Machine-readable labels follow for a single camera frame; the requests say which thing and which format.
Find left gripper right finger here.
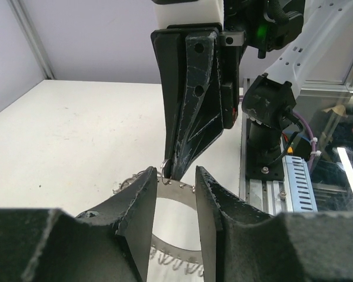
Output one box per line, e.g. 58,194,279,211
195,166,353,281

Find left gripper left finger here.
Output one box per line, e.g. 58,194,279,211
0,167,158,281

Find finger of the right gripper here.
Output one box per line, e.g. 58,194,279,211
171,31,224,180
151,28,188,176

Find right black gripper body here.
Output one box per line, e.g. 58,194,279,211
219,25,247,129

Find metal disc with keyrings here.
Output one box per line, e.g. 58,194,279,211
110,158,205,277

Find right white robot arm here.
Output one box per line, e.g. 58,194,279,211
151,1,353,180

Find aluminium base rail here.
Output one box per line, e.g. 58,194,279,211
239,112,286,215

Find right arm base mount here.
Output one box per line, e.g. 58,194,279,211
245,118,284,181

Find white slotted cable duct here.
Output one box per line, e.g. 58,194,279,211
285,156,318,212

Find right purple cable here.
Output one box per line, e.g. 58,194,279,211
238,95,323,171

